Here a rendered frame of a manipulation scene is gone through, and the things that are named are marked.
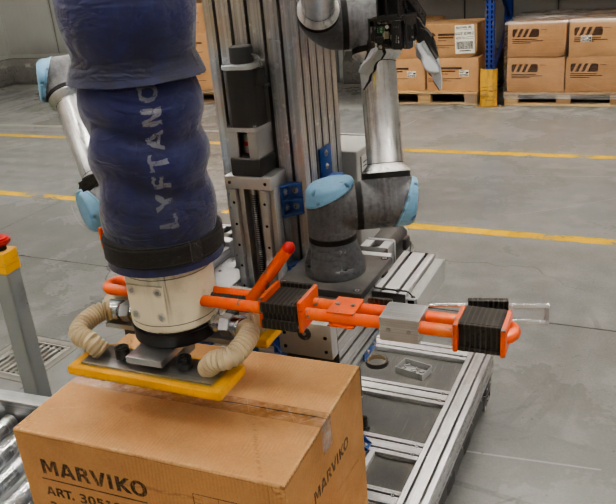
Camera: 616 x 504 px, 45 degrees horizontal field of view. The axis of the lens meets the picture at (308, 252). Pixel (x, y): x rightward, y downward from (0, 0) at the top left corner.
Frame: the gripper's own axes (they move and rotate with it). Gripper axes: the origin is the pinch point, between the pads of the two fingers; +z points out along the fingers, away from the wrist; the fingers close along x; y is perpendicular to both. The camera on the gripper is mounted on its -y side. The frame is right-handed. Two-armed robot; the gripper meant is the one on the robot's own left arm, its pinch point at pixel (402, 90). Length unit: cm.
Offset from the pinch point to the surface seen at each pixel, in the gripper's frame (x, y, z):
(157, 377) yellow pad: -35, 41, 45
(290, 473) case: -8, 43, 58
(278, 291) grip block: -16.7, 25.3, 32.0
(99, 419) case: -52, 41, 58
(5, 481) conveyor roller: -104, 28, 98
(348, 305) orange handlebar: -2.3, 26.6, 32.2
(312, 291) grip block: -9.7, 25.3, 31.1
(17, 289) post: -132, -15, 65
